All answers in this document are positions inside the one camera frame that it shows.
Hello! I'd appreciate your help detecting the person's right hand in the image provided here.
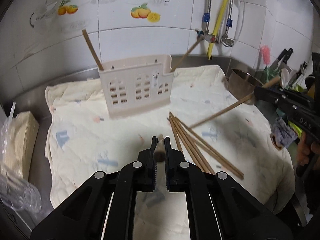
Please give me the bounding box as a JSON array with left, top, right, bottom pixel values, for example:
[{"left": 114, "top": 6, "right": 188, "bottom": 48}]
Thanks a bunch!
[{"left": 296, "top": 132, "right": 311, "bottom": 166}]

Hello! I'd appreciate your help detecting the grey purple rag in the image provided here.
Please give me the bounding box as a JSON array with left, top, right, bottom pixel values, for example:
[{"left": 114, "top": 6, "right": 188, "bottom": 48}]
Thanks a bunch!
[{"left": 270, "top": 117, "right": 297, "bottom": 150}]

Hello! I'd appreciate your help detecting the cream quilted mat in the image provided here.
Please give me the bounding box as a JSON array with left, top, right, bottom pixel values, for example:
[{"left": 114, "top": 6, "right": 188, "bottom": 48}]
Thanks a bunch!
[{"left": 44, "top": 64, "right": 296, "bottom": 240}]

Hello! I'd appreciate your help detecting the stainless steel pot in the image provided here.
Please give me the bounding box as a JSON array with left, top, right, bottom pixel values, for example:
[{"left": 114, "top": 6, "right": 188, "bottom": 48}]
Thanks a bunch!
[{"left": 228, "top": 68, "right": 263, "bottom": 100}]

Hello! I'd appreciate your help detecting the pink bottle brush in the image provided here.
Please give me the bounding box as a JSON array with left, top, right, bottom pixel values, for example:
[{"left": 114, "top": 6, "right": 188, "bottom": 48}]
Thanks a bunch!
[{"left": 260, "top": 45, "right": 271, "bottom": 66}]

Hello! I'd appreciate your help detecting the beige plastic utensil holder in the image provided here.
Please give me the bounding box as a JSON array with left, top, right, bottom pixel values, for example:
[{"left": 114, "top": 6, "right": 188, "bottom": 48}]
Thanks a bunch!
[{"left": 98, "top": 54, "right": 174, "bottom": 119}]

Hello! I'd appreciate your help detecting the wooden chopstick right compartment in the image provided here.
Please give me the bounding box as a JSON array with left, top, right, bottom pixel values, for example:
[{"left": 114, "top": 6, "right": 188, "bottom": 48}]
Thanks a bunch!
[{"left": 170, "top": 36, "right": 204, "bottom": 73}]

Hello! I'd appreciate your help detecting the wooden chopstick compartment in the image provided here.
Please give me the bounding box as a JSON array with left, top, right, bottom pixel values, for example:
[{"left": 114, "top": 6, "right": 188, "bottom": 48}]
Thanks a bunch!
[
  {"left": 82, "top": 29, "right": 104, "bottom": 71},
  {"left": 170, "top": 36, "right": 204, "bottom": 73}
]

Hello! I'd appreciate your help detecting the chrome water valve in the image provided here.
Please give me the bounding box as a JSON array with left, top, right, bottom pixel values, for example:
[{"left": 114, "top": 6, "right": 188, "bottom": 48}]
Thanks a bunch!
[{"left": 221, "top": 35, "right": 234, "bottom": 48}]

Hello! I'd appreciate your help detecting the wooden chopstick left compartment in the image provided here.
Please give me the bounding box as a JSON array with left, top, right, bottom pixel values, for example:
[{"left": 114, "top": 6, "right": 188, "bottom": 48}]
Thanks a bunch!
[{"left": 82, "top": 29, "right": 104, "bottom": 71}]

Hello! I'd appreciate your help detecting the clear drinking glass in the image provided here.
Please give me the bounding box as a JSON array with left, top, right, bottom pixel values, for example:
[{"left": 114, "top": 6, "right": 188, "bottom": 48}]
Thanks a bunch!
[{"left": 1, "top": 163, "right": 42, "bottom": 213}]

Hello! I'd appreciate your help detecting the pack of beige napkins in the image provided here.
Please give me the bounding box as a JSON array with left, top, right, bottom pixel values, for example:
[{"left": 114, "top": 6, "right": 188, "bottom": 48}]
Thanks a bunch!
[{"left": 1, "top": 111, "right": 39, "bottom": 180}]

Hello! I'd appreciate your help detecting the clear plastic tube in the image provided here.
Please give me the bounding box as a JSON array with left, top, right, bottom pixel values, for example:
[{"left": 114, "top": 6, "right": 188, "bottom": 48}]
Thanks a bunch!
[{"left": 234, "top": 0, "right": 246, "bottom": 43}]

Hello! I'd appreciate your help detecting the black handled kitchen knife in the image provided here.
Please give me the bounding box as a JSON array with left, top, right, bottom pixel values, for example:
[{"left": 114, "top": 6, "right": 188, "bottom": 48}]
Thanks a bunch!
[{"left": 270, "top": 48, "right": 293, "bottom": 70}]

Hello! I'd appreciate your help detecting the braided steel hose right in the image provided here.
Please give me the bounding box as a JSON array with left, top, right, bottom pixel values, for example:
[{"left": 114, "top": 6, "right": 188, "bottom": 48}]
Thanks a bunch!
[{"left": 222, "top": 0, "right": 235, "bottom": 41}]

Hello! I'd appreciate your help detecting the braided steel hose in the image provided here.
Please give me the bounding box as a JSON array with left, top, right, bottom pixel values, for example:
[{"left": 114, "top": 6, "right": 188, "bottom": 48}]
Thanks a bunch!
[
  {"left": 222, "top": 0, "right": 235, "bottom": 41},
  {"left": 202, "top": 0, "right": 215, "bottom": 37}
]

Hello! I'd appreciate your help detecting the yellow gas hose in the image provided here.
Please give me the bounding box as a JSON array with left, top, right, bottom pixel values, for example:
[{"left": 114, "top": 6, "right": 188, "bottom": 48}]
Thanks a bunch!
[{"left": 206, "top": 0, "right": 238, "bottom": 60}]

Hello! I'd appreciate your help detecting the water valve red handle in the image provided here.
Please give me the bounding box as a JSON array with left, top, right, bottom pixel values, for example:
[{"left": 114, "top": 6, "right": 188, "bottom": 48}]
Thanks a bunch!
[{"left": 195, "top": 29, "right": 216, "bottom": 43}]

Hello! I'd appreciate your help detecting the braided steel hose left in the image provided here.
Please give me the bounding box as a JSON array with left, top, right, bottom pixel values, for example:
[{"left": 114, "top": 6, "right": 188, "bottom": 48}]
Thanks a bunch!
[{"left": 202, "top": 0, "right": 215, "bottom": 37}]

